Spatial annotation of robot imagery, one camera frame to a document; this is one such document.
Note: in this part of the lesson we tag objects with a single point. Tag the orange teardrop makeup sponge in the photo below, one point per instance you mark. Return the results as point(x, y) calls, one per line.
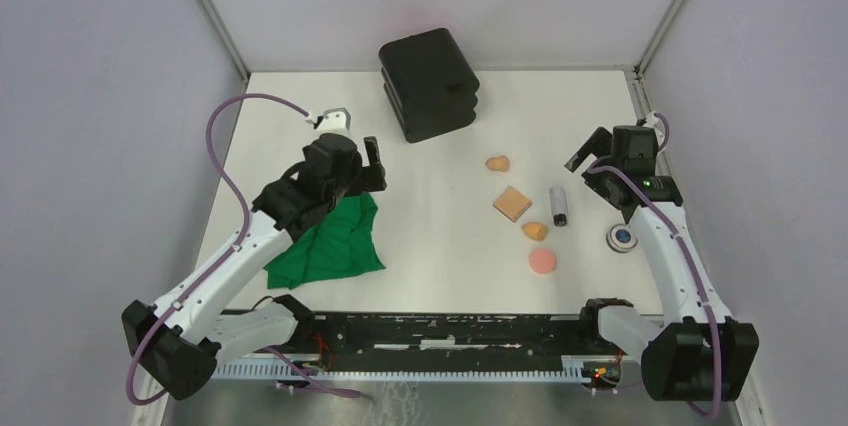
point(535, 231)

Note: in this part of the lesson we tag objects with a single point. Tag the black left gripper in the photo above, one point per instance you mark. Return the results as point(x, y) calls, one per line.
point(369, 178)

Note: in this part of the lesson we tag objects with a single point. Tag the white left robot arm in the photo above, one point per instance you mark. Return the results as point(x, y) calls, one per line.
point(181, 338)

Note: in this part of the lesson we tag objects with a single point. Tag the pink round makeup puff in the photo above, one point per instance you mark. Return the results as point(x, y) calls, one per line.
point(542, 261)

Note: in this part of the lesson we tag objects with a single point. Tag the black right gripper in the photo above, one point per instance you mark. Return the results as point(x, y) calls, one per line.
point(600, 144)

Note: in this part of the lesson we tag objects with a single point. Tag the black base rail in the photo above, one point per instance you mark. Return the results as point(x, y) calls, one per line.
point(443, 343)

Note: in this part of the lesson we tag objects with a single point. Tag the tan square makeup sponge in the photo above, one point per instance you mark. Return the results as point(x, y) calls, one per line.
point(512, 204)

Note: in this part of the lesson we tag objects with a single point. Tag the black drawer organizer box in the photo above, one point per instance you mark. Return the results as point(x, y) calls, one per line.
point(430, 85)

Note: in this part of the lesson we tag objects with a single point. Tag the green cloth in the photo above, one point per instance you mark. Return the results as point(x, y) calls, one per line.
point(340, 247)

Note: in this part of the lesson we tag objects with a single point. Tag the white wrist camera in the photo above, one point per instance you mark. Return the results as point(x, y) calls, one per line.
point(335, 121)
point(653, 120)

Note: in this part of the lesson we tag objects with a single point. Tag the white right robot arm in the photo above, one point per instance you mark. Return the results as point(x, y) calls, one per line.
point(699, 352)

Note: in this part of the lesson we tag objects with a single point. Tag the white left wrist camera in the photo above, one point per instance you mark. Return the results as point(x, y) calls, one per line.
point(335, 121)

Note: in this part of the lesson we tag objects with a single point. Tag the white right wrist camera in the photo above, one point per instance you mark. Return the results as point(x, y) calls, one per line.
point(653, 120)

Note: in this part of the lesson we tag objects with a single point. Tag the round blue compact jar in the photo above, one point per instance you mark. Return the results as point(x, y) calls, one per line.
point(621, 239)

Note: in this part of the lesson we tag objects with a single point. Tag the tan teardrop makeup sponge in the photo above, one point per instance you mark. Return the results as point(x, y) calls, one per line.
point(498, 163)

